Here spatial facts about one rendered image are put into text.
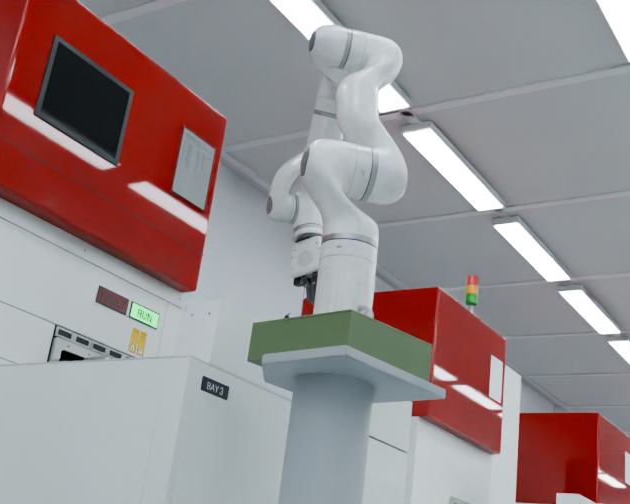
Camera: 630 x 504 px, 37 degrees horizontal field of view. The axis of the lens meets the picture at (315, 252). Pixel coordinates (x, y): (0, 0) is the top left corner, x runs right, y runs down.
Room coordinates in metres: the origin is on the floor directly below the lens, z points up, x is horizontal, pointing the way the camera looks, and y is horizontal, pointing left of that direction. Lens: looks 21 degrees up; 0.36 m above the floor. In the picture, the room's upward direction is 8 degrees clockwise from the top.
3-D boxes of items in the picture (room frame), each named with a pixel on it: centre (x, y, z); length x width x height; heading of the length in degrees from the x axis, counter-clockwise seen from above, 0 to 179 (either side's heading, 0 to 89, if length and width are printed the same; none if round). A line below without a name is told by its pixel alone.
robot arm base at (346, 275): (1.83, -0.07, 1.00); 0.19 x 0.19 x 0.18
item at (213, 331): (2.14, 0.07, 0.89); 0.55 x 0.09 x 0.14; 145
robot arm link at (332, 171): (1.82, -0.04, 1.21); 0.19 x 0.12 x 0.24; 102
